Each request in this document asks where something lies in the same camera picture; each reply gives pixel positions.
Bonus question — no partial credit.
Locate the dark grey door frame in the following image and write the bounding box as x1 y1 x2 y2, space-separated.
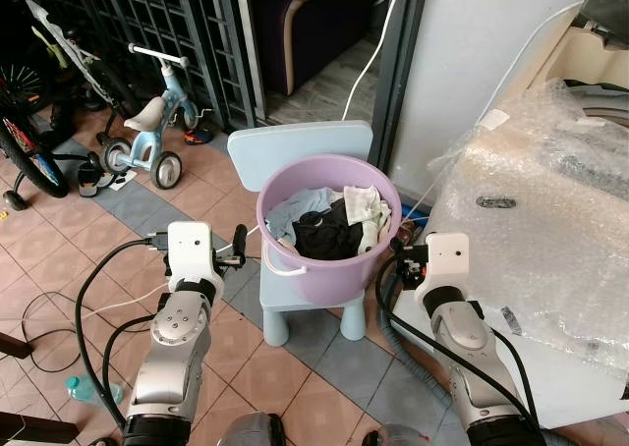
369 0 431 177

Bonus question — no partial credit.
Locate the dark metal grid gate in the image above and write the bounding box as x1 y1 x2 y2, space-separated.
15 0 258 131

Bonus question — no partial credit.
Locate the grey robot leg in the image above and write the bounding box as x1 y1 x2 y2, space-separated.
218 413 288 446
376 423 438 446

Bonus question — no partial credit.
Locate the dark sofa with beige trim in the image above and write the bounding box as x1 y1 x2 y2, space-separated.
278 0 394 98

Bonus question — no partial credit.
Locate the black garment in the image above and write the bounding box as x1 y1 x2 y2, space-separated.
292 198 367 261

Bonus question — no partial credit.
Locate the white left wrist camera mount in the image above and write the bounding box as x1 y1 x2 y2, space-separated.
165 221 219 295

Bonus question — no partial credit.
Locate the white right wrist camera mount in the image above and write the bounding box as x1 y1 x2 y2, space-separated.
413 232 470 311

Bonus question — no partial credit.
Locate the white hanging cable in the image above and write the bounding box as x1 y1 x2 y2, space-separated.
341 0 414 123

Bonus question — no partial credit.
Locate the white top-load washing machine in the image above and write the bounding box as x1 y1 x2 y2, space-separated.
388 0 629 429

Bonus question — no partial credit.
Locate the grey corrugated drain hose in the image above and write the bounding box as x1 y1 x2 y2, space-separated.
376 269 463 408

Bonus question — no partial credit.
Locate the black bicycle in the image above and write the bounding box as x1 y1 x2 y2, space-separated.
0 0 111 203

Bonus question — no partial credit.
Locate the purple plastic laundry bucket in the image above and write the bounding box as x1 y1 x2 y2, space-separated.
257 154 403 306

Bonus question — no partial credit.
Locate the grey robot left leg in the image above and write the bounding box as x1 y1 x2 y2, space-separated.
218 413 288 446

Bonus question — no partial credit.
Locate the light blue plastic chair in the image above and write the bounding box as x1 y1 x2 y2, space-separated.
227 121 380 347

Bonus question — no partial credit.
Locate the clear plastic bottle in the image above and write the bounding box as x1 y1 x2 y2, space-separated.
64 373 124 406

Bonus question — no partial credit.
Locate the white tape strip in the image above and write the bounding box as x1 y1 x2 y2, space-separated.
476 109 511 131

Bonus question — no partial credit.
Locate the dark wooden furniture piece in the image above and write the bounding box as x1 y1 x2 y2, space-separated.
0 333 30 360
0 412 80 445

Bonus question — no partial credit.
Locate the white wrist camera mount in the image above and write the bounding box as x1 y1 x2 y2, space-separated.
413 232 470 311
165 221 219 295

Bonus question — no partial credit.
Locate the cream white towel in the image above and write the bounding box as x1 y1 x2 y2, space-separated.
341 183 392 255

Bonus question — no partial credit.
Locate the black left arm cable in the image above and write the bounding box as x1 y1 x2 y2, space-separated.
75 232 173 429

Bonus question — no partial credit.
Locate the light blue garment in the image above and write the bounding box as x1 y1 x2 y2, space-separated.
265 188 340 246

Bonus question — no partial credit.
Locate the clear bubble wrap sheet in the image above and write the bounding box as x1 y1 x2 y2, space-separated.
425 78 629 373

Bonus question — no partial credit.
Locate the light blue kids tricycle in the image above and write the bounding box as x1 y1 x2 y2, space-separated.
98 43 213 192

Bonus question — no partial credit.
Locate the grey robot right leg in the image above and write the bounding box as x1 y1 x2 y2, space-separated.
376 423 438 446

